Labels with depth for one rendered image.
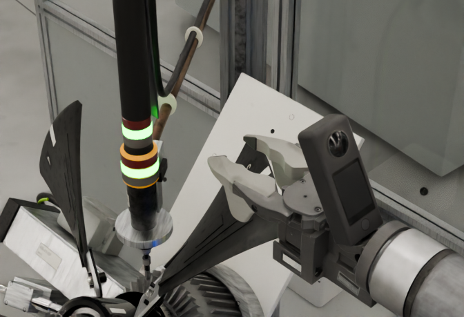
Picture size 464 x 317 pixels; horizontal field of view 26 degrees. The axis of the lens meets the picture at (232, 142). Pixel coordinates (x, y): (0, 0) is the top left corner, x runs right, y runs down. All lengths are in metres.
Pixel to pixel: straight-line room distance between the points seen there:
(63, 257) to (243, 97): 0.40
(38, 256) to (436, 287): 0.98
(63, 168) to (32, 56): 2.84
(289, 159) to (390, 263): 0.17
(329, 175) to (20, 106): 3.23
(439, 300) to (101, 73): 1.82
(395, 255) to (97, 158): 1.97
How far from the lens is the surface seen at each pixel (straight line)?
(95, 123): 2.72
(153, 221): 1.22
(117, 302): 1.45
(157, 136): 1.23
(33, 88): 4.17
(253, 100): 1.66
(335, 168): 0.90
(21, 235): 1.77
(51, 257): 1.71
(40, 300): 1.67
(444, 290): 0.87
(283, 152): 1.00
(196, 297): 1.53
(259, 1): 1.82
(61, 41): 2.69
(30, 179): 3.69
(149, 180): 1.17
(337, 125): 0.90
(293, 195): 0.95
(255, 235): 1.28
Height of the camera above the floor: 2.28
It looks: 37 degrees down
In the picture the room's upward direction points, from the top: straight up
